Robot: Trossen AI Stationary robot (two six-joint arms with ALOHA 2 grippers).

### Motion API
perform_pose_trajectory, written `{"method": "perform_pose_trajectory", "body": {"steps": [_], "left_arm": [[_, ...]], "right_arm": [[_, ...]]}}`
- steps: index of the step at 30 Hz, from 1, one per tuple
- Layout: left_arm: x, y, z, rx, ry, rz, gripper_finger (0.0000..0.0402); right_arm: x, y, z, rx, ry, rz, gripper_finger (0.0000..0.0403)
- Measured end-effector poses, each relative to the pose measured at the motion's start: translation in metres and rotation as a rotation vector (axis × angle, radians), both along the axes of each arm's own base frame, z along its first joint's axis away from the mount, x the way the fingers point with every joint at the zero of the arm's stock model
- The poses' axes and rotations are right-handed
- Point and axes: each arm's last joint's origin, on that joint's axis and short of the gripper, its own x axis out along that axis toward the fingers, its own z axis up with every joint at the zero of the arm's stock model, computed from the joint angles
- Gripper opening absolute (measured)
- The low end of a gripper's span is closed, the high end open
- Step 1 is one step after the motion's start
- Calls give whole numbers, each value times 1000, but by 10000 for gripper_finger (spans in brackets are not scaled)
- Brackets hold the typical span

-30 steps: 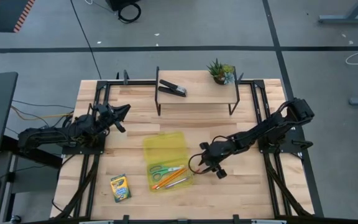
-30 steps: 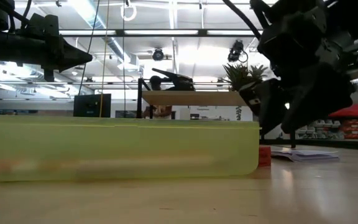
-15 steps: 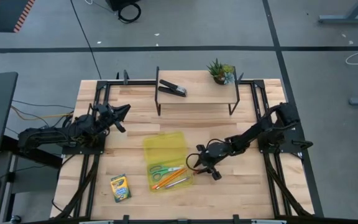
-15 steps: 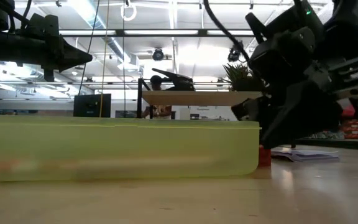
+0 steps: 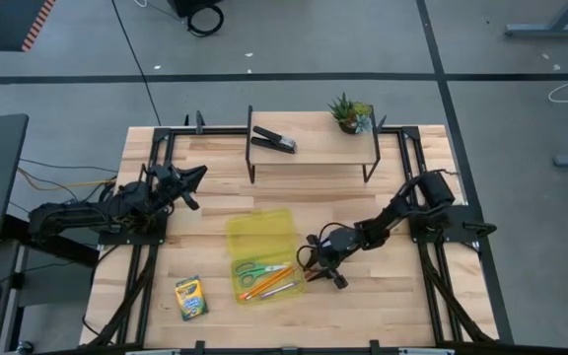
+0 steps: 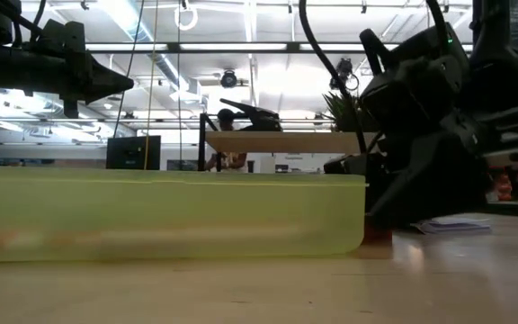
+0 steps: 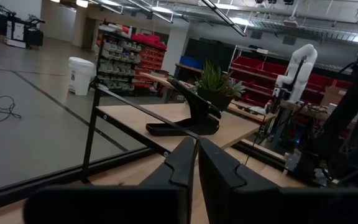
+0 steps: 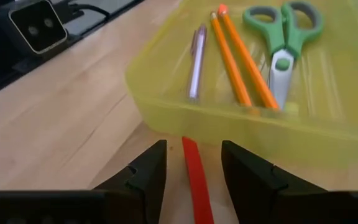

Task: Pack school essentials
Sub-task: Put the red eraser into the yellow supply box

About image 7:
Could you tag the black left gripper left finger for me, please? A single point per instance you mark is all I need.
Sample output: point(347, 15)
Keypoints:
point(179, 168)

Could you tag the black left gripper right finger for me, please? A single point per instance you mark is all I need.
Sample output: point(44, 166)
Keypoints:
point(225, 186)

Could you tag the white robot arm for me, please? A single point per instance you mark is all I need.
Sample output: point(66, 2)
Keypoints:
point(300, 71)

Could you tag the black stapler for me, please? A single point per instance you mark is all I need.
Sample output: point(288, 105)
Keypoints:
point(197, 121)

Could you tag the wooden shelf riser black legs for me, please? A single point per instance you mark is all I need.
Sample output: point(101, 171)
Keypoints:
point(172, 113)

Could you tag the wooden background table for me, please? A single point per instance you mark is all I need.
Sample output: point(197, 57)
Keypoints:
point(247, 112)

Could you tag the potted succulent plant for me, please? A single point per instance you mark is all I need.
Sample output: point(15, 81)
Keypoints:
point(216, 90)

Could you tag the blue bin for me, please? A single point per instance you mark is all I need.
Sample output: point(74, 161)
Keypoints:
point(190, 62)

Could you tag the grey and red bin shelving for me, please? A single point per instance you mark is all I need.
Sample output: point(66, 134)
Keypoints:
point(120, 62)

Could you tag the red bin storage rack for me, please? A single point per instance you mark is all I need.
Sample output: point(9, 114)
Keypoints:
point(259, 70)

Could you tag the white plastic bucket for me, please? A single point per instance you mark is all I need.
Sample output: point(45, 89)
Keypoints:
point(81, 76)

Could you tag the cardboard box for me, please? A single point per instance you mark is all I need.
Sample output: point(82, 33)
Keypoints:
point(332, 95)

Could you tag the black and white cart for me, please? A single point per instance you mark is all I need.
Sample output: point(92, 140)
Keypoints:
point(20, 31)

